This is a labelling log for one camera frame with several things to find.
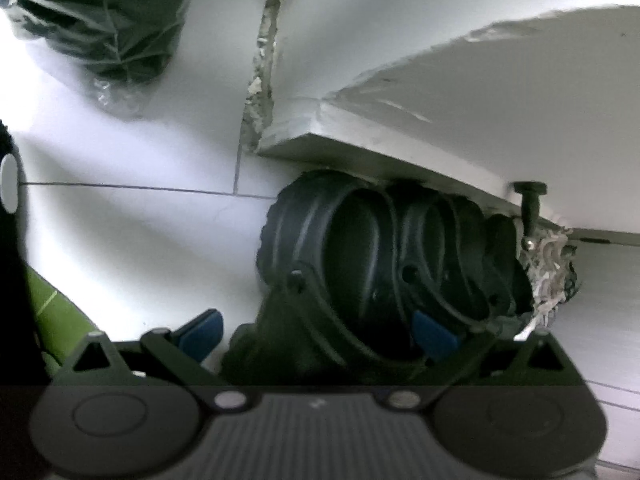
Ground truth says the black clog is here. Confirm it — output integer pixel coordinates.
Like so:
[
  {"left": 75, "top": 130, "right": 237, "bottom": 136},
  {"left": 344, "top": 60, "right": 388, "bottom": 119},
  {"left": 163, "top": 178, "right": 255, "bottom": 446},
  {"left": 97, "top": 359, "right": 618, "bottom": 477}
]
[
  {"left": 385, "top": 182, "right": 466, "bottom": 333},
  {"left": 220, "top": 170, "right": 401, "bottom": 388}
]

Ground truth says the clear bag of dark items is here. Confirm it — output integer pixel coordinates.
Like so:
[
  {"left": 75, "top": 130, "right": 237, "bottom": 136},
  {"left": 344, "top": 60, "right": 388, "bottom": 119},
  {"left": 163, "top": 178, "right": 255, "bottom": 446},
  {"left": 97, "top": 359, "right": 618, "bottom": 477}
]
[{"left": 2, "top": 0, "right": 201, "bottom": 121}]

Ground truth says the green leaf mat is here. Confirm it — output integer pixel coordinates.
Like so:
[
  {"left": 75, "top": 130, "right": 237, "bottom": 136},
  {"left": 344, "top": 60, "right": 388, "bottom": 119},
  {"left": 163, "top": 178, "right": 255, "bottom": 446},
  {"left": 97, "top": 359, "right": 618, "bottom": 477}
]
[{"left": 25, "top": 265, "right": 98, "bottom": 378}]

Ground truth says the patterned white sneaker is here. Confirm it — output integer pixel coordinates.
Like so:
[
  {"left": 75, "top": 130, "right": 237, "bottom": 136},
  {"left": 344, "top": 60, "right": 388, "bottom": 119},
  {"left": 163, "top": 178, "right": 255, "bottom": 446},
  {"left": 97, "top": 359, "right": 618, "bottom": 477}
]
[{"left": 520, "top": 227, "right": 578, "bottom": 333}]

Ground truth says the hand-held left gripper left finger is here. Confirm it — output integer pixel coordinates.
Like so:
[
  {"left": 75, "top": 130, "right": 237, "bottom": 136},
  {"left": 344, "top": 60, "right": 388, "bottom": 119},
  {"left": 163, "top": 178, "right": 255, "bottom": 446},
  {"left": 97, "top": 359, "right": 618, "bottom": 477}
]
[{"left": 60, "top": 310, "right": 261, "bottom": 411}]

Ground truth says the black wall door stopper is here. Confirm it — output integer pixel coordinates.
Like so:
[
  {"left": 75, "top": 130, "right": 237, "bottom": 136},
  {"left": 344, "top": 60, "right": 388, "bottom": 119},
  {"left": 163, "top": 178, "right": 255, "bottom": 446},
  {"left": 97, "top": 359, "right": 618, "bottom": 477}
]
[{"left": 513, "top": 182, "right": 549, "bottom": 252}]

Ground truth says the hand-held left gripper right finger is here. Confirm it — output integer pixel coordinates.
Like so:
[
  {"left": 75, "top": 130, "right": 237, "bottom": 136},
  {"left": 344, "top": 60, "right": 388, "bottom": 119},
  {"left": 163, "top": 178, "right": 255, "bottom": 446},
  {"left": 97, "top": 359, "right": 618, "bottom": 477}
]
[{"left": 387, "top": 311, "right": 586, "bottom": 411}]

